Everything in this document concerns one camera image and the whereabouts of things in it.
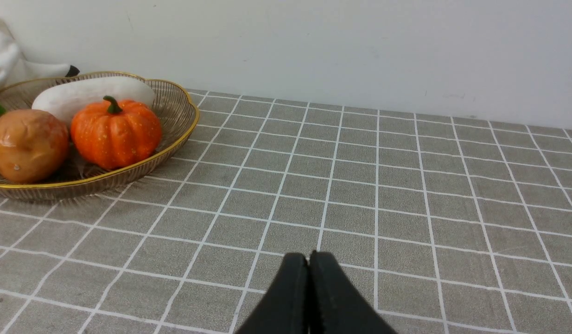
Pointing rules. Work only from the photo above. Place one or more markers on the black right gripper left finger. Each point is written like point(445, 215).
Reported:
point(282, 308)

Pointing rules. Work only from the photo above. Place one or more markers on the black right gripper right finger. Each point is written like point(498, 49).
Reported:
point(335, 305)

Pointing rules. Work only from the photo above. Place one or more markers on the white cloth bag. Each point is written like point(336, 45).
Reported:
point(15, 68)

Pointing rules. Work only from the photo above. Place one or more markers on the orange toy pumpkin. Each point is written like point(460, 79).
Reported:
point(115, 134)

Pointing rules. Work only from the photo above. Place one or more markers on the white toy radish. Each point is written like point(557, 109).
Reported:
point(65, 100)

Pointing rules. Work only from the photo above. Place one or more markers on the brown toy potato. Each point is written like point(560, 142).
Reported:
point(33, 145)

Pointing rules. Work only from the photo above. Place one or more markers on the gold wire basket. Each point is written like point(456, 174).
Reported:
point(172, 104)

